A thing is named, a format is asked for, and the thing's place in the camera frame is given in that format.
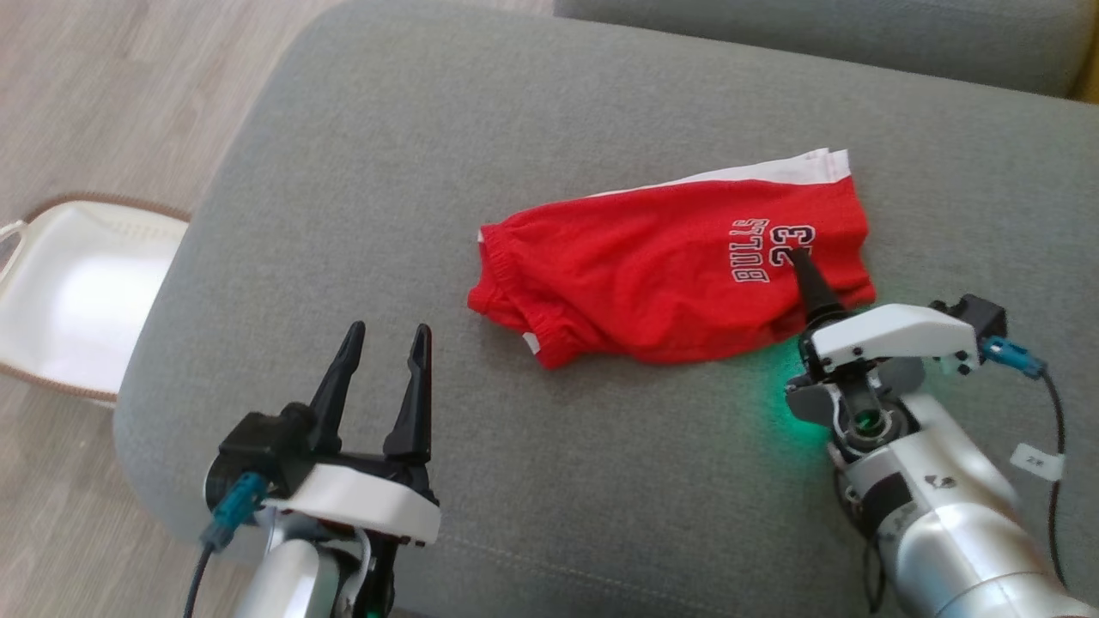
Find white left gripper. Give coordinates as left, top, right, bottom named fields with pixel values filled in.
left=257, top=321, right=442, bottom=548

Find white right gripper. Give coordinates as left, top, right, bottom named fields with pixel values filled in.
left=786, top=245, right=981, bottom=376

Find red and white basketball shorts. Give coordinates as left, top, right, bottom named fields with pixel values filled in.
left=467, top=148, right=877, bottom=371

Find large grey sofa seat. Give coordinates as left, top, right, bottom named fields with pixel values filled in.
left=112, top=0, right=1099, bottom=618

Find white laundry basket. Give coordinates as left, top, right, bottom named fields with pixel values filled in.
left=0, top=192, right=192, bottom=409

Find left arm cable teal plug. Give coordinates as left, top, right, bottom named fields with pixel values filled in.
left=183, top=471, right=269, bottom=618

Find arm cable teal plug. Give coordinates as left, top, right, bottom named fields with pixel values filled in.
left=183, top=471, right=269, bottom=618
left=982, top=336, right=1071, bottom=593

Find right arm cable teal plug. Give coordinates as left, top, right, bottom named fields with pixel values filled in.
left=982, top=336, right=1071, bottom=593

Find white cable label tag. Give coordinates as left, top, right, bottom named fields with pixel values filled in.
left=1011, top=443, right=1066, bottom=481

